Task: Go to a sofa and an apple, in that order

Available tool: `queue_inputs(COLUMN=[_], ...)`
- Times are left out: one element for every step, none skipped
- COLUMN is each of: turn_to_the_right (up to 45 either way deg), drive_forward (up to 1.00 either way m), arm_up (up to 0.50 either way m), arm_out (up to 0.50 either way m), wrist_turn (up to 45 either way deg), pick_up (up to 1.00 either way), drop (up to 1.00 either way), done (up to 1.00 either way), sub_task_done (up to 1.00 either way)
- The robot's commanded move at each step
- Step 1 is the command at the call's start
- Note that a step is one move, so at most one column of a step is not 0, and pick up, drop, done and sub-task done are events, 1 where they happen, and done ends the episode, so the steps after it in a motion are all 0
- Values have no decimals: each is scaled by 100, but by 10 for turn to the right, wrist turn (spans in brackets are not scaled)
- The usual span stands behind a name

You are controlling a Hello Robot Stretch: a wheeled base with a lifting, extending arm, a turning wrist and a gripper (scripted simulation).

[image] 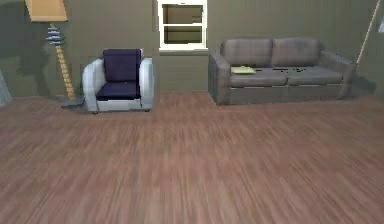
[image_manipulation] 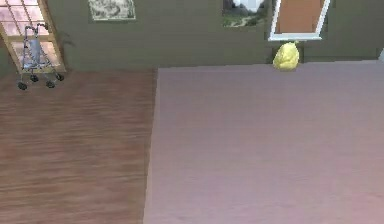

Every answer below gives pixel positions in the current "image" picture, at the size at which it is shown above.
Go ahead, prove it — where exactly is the grey two-seat sofa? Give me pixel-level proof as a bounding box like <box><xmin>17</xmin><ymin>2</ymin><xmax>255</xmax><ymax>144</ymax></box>
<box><xmin>207</xmin><ymin>36</ymin><xmax>358</xmax><ymax>106</ymax></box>

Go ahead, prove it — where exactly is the pale yellow flat book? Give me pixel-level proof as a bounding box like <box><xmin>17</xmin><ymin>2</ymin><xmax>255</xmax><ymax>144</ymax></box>
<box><xmin>230</xmin><ymin>65</ymin><xmax>257</xmax><ymax>75</ymax></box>

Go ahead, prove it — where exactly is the white armchair with navy cushions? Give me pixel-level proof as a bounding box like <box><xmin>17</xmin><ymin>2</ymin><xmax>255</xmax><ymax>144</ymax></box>
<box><xmin>82</xmin><ymin>48</ymin><xmax>155</xmax><ymax>115</ymax></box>

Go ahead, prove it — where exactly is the white framed window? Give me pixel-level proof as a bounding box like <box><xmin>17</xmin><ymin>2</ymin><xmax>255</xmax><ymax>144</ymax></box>
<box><xmin>157</xmin><ymin>0</ymin><xmax>209</xmax><ymax>53</ymax></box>

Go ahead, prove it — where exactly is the thin black remote control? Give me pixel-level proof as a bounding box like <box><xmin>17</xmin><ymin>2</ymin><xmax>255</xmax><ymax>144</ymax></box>
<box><xmin>272</xmin><ymin>67</ymin><xmax>308</xmax><ymax>74</ymax></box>

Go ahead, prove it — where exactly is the floor lamp with orange shade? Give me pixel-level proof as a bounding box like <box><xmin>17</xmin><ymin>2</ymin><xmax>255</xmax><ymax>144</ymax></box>
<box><xmin>24</xmin><ymin>0</ymin><xmax>86</xmax><ymax>109</ymax></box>

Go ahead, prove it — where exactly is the grey slanted panel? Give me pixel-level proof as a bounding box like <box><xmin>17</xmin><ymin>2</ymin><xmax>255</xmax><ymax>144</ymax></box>
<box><xmin>0</xmin><ymin>69</ymin><xmax>13</xmax><ymax>108</ymax></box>

